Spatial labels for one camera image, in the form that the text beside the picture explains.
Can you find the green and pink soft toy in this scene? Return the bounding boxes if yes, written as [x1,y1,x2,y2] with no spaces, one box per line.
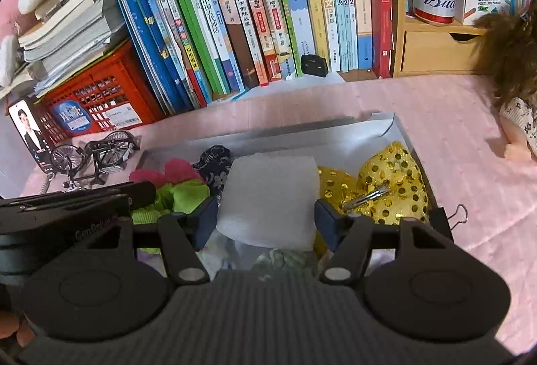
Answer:
[129,158,211,223]

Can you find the pink plush toy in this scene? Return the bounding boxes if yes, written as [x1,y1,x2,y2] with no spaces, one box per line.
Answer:
[0,0,53,89]

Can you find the smartphone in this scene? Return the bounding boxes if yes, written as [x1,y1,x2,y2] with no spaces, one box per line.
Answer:
[7,98,55,175]

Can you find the brown-haired doll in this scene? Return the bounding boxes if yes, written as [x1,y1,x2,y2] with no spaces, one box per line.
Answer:
[474,0,537,162]

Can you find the black model bicycle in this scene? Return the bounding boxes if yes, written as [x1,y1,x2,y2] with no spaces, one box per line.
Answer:
[50,130,141,191]

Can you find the red plastic crate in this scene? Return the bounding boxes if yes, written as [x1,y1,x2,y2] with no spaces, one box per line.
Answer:
[31,38,166,147]

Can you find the row of colourful books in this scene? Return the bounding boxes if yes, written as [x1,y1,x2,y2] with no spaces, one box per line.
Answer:
[101,0,537,116]

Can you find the pink striped tablecloth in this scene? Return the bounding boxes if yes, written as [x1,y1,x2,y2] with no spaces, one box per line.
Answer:
[0,73,537,349]

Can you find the green floral scrunchie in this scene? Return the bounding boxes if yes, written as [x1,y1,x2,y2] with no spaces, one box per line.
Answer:
[252,247,320,277]

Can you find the wooden drawer box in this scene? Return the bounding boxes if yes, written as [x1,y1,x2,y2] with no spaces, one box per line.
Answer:
[391,0,489,78]

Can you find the person's left hand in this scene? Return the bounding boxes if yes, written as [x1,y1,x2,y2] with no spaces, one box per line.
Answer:
[0,308,35,349]

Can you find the small black toy handbag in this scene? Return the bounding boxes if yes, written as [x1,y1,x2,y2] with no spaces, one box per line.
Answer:
[300,53,329,78]

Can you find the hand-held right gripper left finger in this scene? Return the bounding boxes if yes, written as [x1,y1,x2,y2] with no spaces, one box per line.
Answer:
[73,197,219,286]

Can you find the white shallow box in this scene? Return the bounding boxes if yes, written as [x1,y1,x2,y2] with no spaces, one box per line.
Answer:
[138,110,439,265]

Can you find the gold sequin bow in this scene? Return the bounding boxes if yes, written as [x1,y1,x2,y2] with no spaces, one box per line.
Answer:
[312,141,429,257]

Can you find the navy floral fabric pouch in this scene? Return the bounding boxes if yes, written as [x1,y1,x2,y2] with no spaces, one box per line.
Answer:
[193,144,233,198]

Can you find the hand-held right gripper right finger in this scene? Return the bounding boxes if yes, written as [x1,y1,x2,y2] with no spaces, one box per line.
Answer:
[314,199,466,286]

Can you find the white cloth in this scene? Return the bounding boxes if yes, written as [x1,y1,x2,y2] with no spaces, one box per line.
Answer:
[216,155,318,252]

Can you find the black binder clip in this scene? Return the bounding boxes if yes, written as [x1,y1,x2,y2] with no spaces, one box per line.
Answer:
[428,203,468,242]

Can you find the stack of paperback books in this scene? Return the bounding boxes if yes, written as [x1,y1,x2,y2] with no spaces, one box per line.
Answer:
[17,0,127,97]

